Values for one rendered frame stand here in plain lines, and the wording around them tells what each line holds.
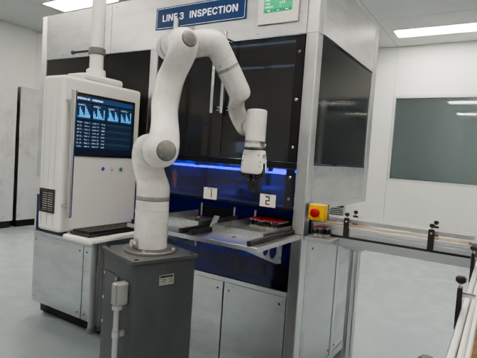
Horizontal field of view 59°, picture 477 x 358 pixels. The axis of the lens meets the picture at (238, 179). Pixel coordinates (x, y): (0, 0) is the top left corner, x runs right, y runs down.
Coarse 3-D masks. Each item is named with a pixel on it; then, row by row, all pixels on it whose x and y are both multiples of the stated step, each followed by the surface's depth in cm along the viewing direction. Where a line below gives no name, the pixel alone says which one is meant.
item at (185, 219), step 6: (192, 210) 230; (198, 210) 235; (174, 216) 218; (180, 216) 222; (186, 216) 226; (192, 216) 230; (204, 216) 233; (234, 216) 219; (168, 222) 202; (174, 222) 200; (180, 222) 198; (186, 222) 197; (192, 222) 195; (198, 222) 193; (204, 222) 197; (210, 222) 201
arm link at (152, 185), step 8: (144, 136) 151; (136, 144) 153; (136, 152) 152; (136, 160) 154; (136, 168) 154; (144, 168) 154; (152, 168) 155; (160, 168) 158; (136, 176) 152; (144, 176) 151; (152, 176) 152; (160, 176) 154; (136, 184) 151; (144, 184) 148; (152, 184) 148; (160, 184) 149; (168, 184) 154; (136, 192) 150; (144, 192) 148; (152, 192) 147; (160, 192) 148; (168, 192) 152; (144, 200) 148; (152, 200) 147; (160, 200) 149; (168, 200) 152
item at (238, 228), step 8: (216, 224) 187; (224, 224) 196; (232, 224) 202; (240, 224) 208; (248, 224) 214; (224, 232) 185; (232, 232) 183; (240, 232) 181; (248, 232) 179; (256, 232) 177; (264, 232) 176; (272, 232) 182
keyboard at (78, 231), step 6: (126, 222) 227; (78, 228) 203; (84, 228) 203; (90, 228) 205; (96, 228) 206; (102, 228) 206; (108, 228) 208; (114, 228) 208; (120, 228) 210; (126, 228) 214; (132, 228) 217; (78, 234) 197; (84, 234) 195; (90, 234) 195; (96, 234) 197; (102, 234) 200; (108, 234) 203
